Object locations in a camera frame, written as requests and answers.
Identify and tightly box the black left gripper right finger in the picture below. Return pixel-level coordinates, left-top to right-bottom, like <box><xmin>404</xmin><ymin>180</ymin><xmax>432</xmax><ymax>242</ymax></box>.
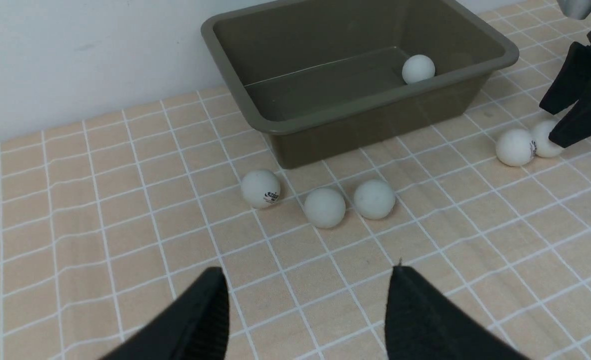
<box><xmin>384</xmin><ymin>265</ymin><xmax>527</xmax><ymax>360</ymax></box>

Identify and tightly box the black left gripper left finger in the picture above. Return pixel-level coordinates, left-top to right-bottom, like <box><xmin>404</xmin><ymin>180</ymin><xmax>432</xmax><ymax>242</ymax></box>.
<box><xmin>102</xmin><ymin>266</ymin><xmax>230</xmax><ymax>360</ymax></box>

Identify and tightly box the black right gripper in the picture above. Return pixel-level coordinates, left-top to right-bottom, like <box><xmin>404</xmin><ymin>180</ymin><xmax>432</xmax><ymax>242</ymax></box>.
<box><xmin>539</xmin><ymin>30</ymin><xmax>591</xmax><ymax>148</ymax></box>

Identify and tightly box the white ping-pong ball black logo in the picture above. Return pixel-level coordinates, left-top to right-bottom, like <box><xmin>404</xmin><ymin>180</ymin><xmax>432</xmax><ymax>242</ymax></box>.
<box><xmin>495</xmin><ymin>129</ymin><xmax>537</xmax><ymax>167</ymax></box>

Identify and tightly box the white ping-pong ball small mark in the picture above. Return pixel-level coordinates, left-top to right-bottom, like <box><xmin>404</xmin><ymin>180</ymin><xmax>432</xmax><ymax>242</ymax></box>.
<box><xmin>353</xmin><ymin>178</ymin><xmax>396</xmax><ymax>220</ymax></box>

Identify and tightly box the white ping-pong ball with logo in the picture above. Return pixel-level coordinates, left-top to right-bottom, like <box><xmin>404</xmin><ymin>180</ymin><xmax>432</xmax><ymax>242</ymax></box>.
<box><xmin>240</xmin><ymin>169</ymin><xmax>281</xmax><ymax>209</ymax></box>

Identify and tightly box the peach grid-pattern tablecloth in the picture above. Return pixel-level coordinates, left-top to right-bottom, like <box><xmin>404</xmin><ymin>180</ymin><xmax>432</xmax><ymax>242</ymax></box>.
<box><xmin>0</xmin><ymin>0</ymin><xmax>591</xmax><ymax>360</ymax></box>

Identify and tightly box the olive green plastic bin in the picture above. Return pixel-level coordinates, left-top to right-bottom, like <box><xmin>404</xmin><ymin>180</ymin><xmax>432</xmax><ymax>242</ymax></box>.
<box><xmin>201</xmin><ymin>0</ymin><xmax>520</xmax><ymax>169</ymax></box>

